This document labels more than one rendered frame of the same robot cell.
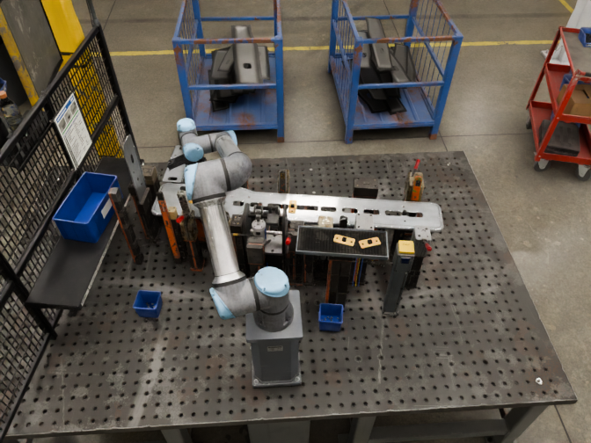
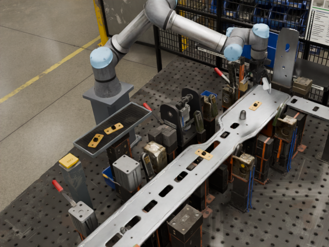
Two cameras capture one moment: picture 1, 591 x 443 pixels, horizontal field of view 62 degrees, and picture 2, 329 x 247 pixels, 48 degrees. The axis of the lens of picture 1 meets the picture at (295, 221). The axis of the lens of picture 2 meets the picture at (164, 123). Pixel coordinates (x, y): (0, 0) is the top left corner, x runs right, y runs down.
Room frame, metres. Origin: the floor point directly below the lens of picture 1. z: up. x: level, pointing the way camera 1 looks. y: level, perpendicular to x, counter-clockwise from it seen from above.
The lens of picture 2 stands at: (2.33, -1.05, 2.23)
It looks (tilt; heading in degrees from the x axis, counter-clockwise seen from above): 39 degrees down; 130
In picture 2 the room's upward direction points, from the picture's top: 6 degrees counter-clockwise
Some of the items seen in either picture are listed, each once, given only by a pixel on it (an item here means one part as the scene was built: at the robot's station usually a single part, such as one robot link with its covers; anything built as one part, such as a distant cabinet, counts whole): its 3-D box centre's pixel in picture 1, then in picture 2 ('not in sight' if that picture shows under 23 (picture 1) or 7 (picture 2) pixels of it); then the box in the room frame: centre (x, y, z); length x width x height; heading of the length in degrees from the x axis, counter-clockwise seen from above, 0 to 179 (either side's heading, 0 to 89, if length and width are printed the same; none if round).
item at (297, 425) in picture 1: (277, 398); not in sight; (0.99, 0.08, 0.33); 0.31 x 0.31 x 0.66; 4
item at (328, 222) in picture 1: (324, 249); (158, 176); (1.48, -0.13, 0.89); 0.13 x 0.11 x 0.38; 176
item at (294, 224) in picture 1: (295, 254); (169, 158); (1.45, 0.00, 0.89); 0.13 x 0.11 x 0.38; 176
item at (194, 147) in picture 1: (196, 146); (237, 37); (1.60, 0.41, 1.41); 0.11 x 0.11 x 0.08; 19
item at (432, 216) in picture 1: (296, 206); (202, 158); (1.66, -0.01, 1.00); 1.38 x 0.22 x 0.02; 86
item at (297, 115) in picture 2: not in sight; (290, 134); (1.88, 0.54, 0.84); 0.11 x 0.10 x 0.28; 176
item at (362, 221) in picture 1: (360, 250); (132, 194); (1.46, -0.30, 0.90); 0.13 x 0.10 x 0.41; 176
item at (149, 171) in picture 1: (153, 196); (298, 107); (1.84, 0.74, 0.88); 0.08 x 0.08 x 0.36; 86
